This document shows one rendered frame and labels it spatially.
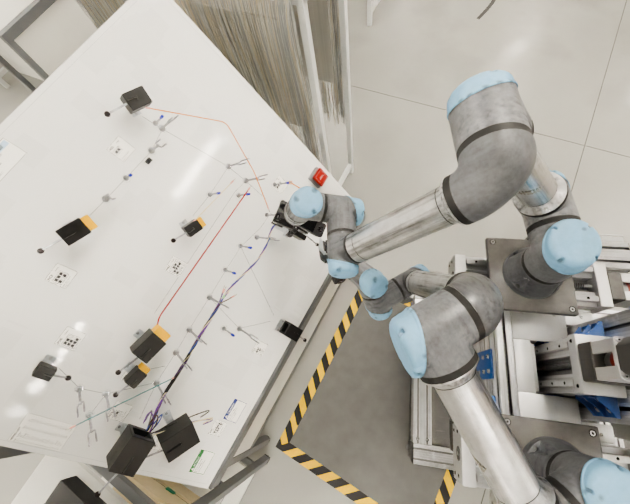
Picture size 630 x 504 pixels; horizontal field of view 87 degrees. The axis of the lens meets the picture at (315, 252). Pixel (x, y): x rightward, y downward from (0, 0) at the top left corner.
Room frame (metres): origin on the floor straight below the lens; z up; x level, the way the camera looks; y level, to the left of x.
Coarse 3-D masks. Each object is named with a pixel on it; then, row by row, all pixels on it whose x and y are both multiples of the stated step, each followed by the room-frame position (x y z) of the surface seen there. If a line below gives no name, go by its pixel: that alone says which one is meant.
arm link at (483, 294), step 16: (416, 272) 0.24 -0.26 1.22; (432, 272) 0.21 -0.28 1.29; (464, 272) 0.15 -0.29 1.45; (400, 288) 0.23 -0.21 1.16; (416, 288) 0.19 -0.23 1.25; (432, 288) 0.16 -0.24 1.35; (464, 288) 0.11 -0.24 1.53; (480, 288) 0.10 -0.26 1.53; (496, 288) 0.09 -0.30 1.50; (480, 304) 0.07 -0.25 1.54; (496, 304) 0.06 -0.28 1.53; (496, 320) 0.04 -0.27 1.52
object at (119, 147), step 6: (120, 138) 0.77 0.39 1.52; (114, 144) 0.76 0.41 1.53; (120, 144) 0.76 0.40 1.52; (126, 144) 0.76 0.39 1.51; (108, 150) 0.74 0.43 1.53; (114, 150) 0.74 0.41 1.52; (120, 150) 0.74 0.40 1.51; (126, 150) 0.75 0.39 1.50; (132, 150) 0.75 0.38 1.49; (120, 156) 0.73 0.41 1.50; (126, 156) 0.73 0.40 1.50
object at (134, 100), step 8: (136, 88) 0.81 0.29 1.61; (128, 96) 0.79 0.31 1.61; (136, 96) 0.79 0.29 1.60; (144, 96) 0.80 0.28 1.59; (128, 104) 0.77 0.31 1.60; (136, 104) 0.78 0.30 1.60; (144, 104) 0.78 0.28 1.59; (104, 112) 0.77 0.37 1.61; (112, 112) 0.77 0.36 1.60; (136, 112) 0.83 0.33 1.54
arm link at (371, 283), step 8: (360, 264) 0.32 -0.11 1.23; (368, 264) 0.31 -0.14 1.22; (360, 272) 0.29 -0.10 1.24; (368, 272) 0.28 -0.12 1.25; (376, 272) 0.27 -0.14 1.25; (352, 280) 0.29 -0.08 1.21; (360, 280) 0.27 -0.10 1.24; (368, 280) 0.26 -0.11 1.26; (376, 280) 0.25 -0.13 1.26; (384, 280) 0.25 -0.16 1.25; (360, 288) 0.25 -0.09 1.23; (368, 288) 0.24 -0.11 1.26; (376, 288) 0.23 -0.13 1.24; (384, 288) 0.23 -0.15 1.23; (368, 296) 0.23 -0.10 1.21; (376, 296) 0.22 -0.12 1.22
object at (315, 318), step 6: (330, 282) 0.49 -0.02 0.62; (330, 288) 0.49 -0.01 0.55; (336, 288) 0.52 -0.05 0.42; (324, 294) 0.45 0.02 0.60; (330, 294) 0.48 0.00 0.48; (324, 300) 0.44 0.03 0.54; (318, 306) 0.41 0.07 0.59; (324, 306) 0.43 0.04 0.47; (318, 312) 0.40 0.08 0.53; (312, 318) 0.37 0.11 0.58; (318, 318) 0.38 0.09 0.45; (312, 324) 0.35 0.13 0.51; (306, 330) 0.32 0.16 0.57; (312, 330) 0.34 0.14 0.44; (306, 336) 0.31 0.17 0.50; (306, 342) 0.29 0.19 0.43
